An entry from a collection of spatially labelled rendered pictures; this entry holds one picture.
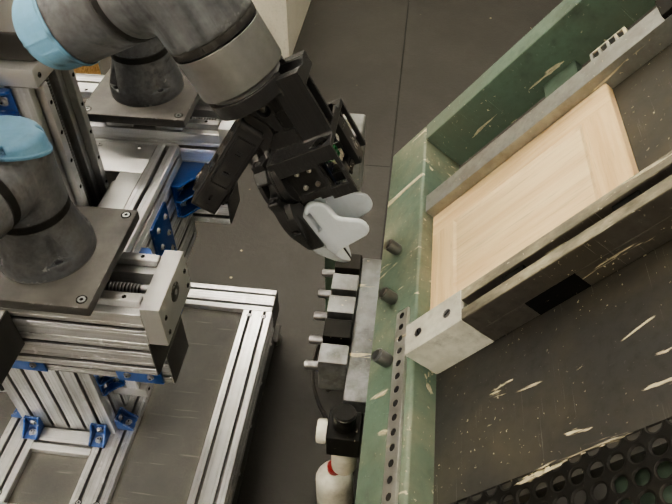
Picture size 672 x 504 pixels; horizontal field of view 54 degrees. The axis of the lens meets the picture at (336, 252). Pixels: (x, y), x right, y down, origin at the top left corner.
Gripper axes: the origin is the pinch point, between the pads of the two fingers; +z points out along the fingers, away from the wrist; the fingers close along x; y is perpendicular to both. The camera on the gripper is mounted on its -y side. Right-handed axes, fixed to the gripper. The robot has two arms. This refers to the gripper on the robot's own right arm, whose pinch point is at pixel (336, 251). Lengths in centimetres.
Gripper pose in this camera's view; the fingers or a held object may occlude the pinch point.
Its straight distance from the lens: 66.4
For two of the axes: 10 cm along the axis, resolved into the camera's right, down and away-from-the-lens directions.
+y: 8.8, -2.5, -4.1
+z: 4.6, 6.7, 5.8
